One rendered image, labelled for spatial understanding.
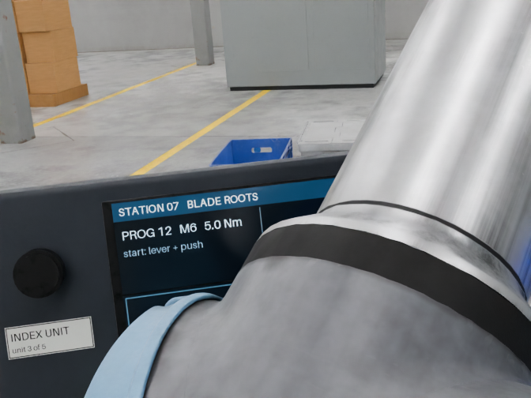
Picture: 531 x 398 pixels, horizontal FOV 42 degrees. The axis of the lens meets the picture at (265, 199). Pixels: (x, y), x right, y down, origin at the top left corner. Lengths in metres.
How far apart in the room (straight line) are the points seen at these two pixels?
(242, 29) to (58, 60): 2.23
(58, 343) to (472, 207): 0.28
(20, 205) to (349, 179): 0.23
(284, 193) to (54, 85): 8.38
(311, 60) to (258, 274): 7.99
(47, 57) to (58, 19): 0.49
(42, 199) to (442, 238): 0.27
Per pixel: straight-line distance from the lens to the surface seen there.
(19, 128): 6.81
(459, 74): 0.28
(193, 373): 0.21
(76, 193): 0.43
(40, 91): 8.89
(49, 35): 8.74
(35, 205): 0.43
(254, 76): 8.40
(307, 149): 3.74
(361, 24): 8.05
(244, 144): 4.40
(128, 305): 0.43
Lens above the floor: 1.37
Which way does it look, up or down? 18 degrees down
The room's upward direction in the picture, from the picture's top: 4 degrees counter-clockwise
